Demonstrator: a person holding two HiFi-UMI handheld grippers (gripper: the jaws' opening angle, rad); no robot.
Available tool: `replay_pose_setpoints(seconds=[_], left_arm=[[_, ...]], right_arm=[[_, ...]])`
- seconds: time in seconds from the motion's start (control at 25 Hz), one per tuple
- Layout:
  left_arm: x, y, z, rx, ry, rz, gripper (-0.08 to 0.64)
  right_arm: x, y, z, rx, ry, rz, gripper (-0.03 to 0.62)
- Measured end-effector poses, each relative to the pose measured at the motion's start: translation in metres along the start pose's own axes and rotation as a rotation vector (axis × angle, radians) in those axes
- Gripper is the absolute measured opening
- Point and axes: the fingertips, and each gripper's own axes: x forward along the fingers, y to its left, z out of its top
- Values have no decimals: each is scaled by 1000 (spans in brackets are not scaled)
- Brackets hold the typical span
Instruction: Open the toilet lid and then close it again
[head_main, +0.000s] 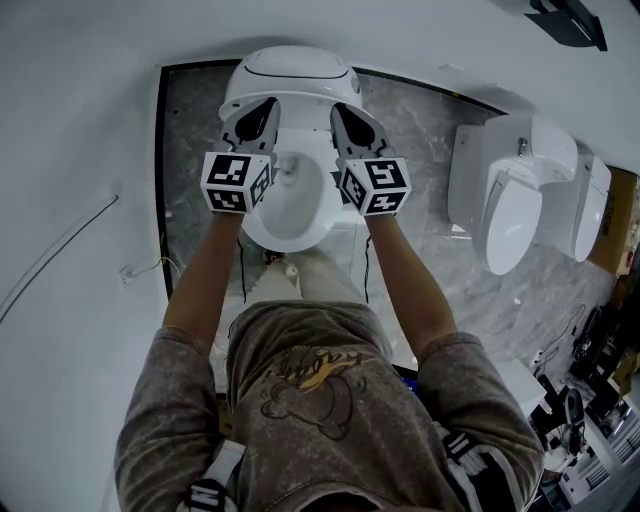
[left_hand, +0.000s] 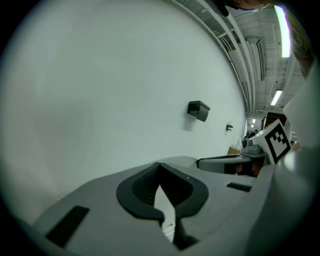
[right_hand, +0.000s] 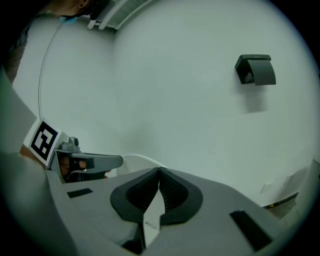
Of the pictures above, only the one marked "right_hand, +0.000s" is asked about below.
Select person's left forearm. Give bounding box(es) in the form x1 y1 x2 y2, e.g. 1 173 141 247
19 144 35 160

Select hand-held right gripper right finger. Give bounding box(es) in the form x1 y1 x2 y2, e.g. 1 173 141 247
146 167 297 256

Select person's left hand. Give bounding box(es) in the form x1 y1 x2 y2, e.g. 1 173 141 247
57 156 87 183

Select small grey fisheye camera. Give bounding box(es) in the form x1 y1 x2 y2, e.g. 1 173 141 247
60 136 81 153

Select black wall-mounted box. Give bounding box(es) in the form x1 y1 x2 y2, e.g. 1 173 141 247
234 53 277 87

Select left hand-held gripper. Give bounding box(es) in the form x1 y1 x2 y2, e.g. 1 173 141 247
28 118 124 185

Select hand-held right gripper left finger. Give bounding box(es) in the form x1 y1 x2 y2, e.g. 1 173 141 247
46 166 161 255

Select person's face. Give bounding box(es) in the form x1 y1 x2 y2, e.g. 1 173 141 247
42 0 94 20

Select white wall outlet plate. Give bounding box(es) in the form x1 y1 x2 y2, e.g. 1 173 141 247
283 173 296 186
259 180 275 195

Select white ceiling pipes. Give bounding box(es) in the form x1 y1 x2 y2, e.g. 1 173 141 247
86 0 151 31

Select thin grey wall wire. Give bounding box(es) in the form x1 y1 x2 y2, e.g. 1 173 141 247
37 21 64 119

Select person's grey-brown printed shirt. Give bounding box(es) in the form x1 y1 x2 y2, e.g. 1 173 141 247
4 14 35 85

